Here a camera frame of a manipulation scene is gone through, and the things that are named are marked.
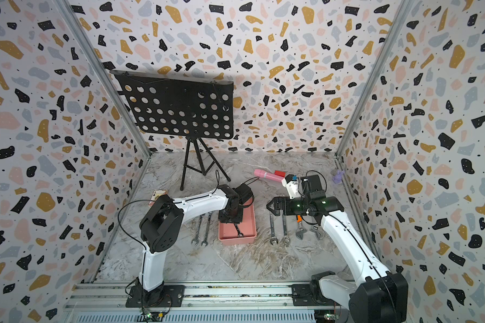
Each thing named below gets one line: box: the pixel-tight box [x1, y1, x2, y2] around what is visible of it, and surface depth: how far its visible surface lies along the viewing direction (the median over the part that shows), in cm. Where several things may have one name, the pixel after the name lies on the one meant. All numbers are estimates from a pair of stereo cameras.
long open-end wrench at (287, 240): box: [282, 213, 291, 245], surface depth 92 cm
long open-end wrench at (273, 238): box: [270, 214, 279, 246], surface depth 92 cm
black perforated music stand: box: [110, 70, 235, 191], surface depth 78 cm
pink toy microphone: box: [253, 168, 285, 183], surface depth 111 cm
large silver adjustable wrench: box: [309, 225, 327, 241], surface depth 92 cm
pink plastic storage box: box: [218, 202, 257, 246], surface depth 92 cm
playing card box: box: [150, 189, 168, 202], surface depth 103 cm
